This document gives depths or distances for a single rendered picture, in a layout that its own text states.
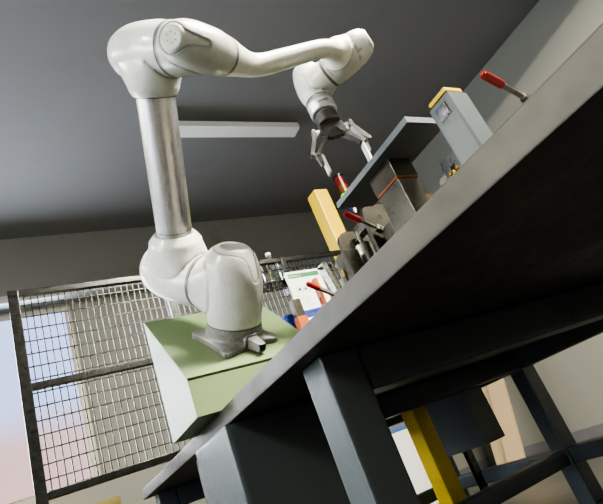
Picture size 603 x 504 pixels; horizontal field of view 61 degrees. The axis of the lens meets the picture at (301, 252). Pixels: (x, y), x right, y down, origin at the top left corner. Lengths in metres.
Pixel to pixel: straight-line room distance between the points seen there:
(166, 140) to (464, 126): 0.74
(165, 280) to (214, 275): 0.18
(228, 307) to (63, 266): 3.44
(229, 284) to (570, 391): 3.81
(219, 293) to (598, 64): 1.07
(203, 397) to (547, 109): 1.02
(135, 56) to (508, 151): 1.03
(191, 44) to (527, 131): 0.89
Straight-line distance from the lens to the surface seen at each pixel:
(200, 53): 1.25
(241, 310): 1.36
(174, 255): 1.44
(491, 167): 0.52
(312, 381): 0.92
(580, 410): 4.80
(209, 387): 1.30
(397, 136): 1.34
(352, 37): 1.68
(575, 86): 0.47
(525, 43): 4.78
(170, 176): 1.41
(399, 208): 1.37
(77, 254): 4.78
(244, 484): 1.23
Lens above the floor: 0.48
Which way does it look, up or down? 23 degrees up
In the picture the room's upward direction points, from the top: 22 degrees counter-clockwise
